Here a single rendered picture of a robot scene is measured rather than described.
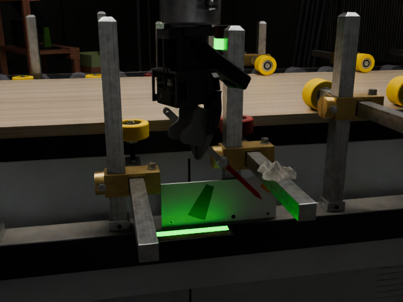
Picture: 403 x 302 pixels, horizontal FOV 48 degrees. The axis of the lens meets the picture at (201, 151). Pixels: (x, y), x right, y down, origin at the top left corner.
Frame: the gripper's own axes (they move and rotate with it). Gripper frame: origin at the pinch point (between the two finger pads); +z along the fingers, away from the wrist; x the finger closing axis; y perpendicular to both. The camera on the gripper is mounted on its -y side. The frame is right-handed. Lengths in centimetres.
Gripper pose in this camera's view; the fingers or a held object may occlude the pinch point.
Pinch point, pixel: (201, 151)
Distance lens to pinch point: 74.6
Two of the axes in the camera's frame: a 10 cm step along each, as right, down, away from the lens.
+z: -0.1, 9.6, 2.8
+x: 5.9, 2.3, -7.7
